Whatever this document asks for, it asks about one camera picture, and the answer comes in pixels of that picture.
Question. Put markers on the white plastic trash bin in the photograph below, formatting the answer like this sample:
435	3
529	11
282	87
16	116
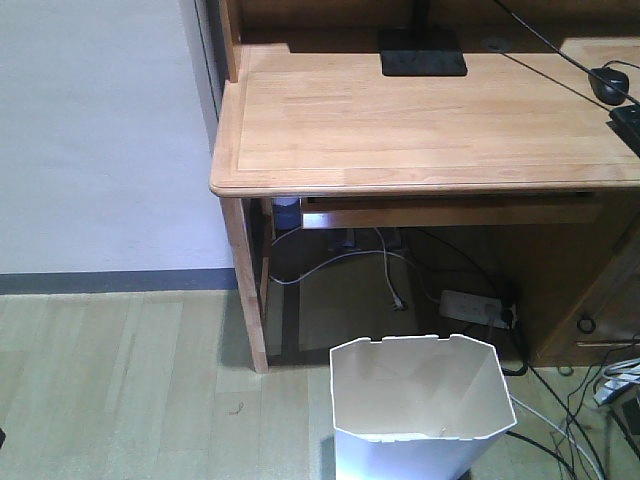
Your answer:
416	407

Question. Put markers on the blue white cylinder under desk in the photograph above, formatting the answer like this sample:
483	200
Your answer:
287	213

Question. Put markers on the white power strip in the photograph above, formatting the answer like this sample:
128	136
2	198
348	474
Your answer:
472	308

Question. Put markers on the black monitor stand base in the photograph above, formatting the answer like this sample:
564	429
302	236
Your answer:
419	49

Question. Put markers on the wooden desk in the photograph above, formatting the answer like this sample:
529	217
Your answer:
517	143

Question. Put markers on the black computer mouse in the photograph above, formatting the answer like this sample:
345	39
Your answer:
609	85

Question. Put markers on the black keyboard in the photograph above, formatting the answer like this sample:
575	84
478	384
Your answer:
626	121

